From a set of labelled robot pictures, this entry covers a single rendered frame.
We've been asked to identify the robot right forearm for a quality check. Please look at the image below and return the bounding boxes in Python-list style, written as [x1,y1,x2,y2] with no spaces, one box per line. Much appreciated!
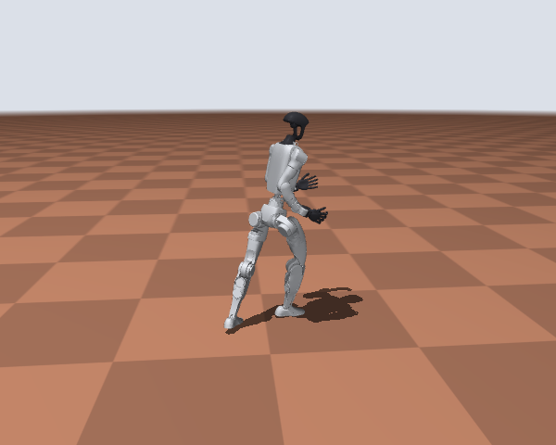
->
[281,183,308,216]

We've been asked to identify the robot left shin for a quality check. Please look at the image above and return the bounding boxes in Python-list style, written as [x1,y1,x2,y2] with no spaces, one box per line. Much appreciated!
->
[229,261,251,319]

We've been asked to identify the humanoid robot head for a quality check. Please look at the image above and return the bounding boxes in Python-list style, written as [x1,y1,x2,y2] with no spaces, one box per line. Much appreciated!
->
[279,112,309,145]

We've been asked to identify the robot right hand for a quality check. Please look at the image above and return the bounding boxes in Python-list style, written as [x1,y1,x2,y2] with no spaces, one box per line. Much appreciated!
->
[302,205,328,224]

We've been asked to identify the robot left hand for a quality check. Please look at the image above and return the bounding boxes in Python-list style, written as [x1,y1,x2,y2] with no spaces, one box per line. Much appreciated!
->
[294,173,318,192]

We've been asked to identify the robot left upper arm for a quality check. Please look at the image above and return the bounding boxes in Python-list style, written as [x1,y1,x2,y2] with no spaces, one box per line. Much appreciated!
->
[265,144,275,183]

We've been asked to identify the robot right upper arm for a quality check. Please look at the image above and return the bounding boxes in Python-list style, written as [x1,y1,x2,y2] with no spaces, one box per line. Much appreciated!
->
[277,148,308,193]

